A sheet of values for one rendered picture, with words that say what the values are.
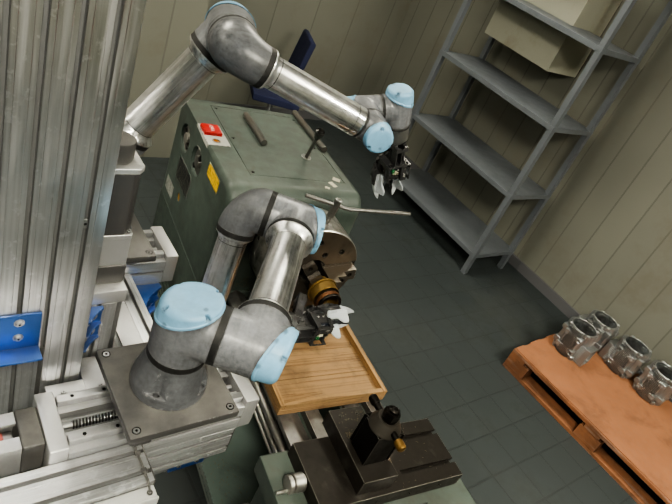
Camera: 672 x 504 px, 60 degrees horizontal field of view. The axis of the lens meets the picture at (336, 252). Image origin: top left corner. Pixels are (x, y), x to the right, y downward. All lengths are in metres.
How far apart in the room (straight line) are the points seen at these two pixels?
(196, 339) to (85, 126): 0.40
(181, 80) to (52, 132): 0.57
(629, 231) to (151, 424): 3.82
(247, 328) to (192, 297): 0.11
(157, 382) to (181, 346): 0.11
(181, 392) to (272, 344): 0.21
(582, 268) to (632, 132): 1.02
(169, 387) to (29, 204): 0.41
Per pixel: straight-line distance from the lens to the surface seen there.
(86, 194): 1.04
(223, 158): 1.86
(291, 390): 1.70
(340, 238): 1.76
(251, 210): 1.40
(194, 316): 1.06
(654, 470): 3.74
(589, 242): 4.66
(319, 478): 1.45
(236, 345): 1.08
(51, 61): 0.92
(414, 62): 5.81
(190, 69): 1.47
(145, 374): 1.18
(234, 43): 1.33
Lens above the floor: 2.11
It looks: 32 degrees down
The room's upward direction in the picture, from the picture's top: 24 degrees clockwise
